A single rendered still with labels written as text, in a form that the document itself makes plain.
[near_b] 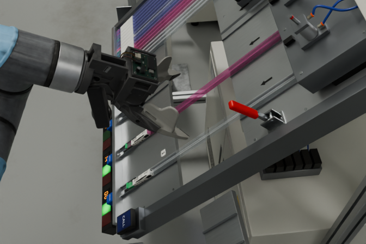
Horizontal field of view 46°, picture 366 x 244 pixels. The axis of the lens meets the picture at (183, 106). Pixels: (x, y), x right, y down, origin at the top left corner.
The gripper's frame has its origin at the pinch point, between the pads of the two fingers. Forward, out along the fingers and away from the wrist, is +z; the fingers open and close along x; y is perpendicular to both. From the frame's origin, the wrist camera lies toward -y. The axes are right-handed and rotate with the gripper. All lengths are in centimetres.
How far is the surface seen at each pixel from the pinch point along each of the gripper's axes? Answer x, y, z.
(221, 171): -10.0, -3.8, 9.0
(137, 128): 14.9, -27.9, 3.8
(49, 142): 67, -116, 2
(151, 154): 5.0, -23.6, 5.0
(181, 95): 62, -60, 39
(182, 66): 107, -84, 58
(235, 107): -6.7, 10.1, 3.4
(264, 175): 5.0, -23.3, 37.7
